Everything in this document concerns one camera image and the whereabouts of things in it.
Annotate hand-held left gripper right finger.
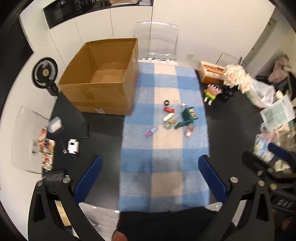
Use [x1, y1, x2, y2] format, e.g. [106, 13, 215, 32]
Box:
[198, 155, 275, 241]

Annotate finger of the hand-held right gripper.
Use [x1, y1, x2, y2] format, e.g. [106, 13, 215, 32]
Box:
[241, 151, 267, 181]
[268, 142, 294, 161]

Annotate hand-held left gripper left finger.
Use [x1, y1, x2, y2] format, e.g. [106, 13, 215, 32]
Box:
[28, 155, 103, 241]

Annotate small purple bottle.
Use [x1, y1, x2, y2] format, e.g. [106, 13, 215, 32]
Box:
[145, 126, 159, 138]

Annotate brown cardboard box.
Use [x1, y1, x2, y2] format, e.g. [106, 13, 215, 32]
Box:
[57, 38, 139, 116]

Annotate small white device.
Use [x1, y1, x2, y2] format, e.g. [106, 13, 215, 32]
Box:
[68, 138, 81, 154]

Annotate folded newspaper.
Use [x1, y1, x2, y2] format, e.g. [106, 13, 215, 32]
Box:
[260, 95, 295, 130]

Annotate blue checkered blanket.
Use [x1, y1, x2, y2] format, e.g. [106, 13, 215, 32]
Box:
[118, 62, 211, 212]

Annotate clear plastic bag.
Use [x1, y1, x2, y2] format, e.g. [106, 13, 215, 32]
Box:
[246, 79, 277, 108]

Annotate small clear plastic box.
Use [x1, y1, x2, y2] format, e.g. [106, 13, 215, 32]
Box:
[47, 117, 62, 133]

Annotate clear acrylic chair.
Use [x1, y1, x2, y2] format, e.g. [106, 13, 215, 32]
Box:
[134, 22, 179, 61]
[10, 105, 50, 174]
[217, 53, 242, 66]

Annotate cartoon boy figure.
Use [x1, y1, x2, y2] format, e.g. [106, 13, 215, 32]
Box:
[203, 83, 223, 106]

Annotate pink clothes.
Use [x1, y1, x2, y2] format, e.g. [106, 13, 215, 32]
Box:
[268, 54, 292, 84]

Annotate cream rose bouquet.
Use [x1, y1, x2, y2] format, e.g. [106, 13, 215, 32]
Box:
[223, 64, 253, 93]

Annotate orange cardboard box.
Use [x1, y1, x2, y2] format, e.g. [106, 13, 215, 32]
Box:
[197, 61, 226, 83]

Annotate black desk fan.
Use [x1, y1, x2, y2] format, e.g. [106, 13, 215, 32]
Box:
[31, 57, 59, 96]

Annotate white cloth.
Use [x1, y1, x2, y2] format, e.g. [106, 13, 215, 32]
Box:
[139, 57, 178, 66]

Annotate black window blind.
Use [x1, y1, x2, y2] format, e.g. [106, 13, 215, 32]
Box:
[0, 21, 34, 93]

